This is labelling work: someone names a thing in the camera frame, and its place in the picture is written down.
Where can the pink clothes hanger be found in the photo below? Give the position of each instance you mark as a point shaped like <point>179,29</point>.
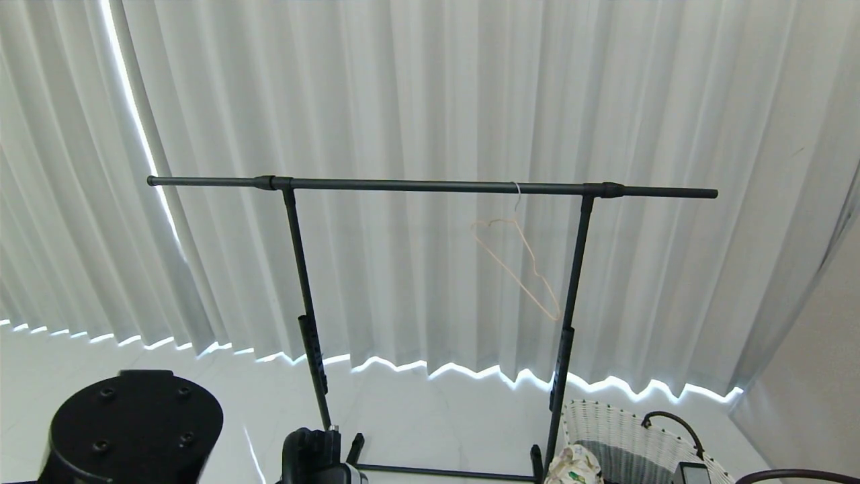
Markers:
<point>510,271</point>

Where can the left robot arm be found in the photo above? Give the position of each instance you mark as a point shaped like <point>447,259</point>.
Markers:
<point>134,423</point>

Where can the white laundry basket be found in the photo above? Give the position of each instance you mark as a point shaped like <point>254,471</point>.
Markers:
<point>625,437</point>

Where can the cream printed garment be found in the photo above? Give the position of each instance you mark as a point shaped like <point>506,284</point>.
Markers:
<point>574,467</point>

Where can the black clothes rack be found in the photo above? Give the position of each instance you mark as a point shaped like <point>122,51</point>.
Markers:
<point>437,185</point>

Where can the white curtain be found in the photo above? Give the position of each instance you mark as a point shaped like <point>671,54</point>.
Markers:
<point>403,101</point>

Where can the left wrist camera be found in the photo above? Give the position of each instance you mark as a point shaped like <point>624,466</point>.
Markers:
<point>322,457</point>

